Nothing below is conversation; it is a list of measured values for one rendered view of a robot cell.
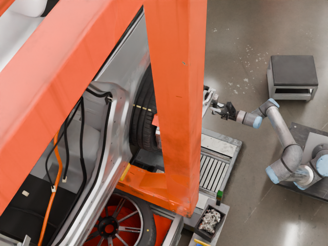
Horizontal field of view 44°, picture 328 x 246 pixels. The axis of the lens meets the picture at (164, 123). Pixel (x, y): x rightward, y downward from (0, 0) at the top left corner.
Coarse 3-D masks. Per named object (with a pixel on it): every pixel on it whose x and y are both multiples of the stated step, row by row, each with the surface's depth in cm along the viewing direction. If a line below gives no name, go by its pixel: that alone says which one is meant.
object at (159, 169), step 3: (150, 165) 324; (156, 165) 315; (159, 165) 315; (150, 168) 319; (153, 168) 320; (156, 168) 314; (159, 168) 314; (162, 168) 313; (150, 171) 317; (153, 171) 312; (156, 171) 312; (159, 171) 312; (162, 171) 312
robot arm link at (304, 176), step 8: (280, 160) 249; (272, 168) 250; (280, 168) 247; (288, 168) 245; (304, 168) 287; (272, 176) 249; (280, 176) 248; (288, 176) 254; (296, 176) 266; (304, 176) 279; (312, 176) 290; (296, 184) 299; (304, 184) 292
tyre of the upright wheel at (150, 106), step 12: (144, 84) 264; (144, 96) 262; (132, 108) 265; (144, 108) 262; (156, 108) 261; (132, 120) 268; (144, 120) 264; (132, 132) 272; (144, 132) 267; (132, 144) 288; (144, 144) 276; (156, 144) 289
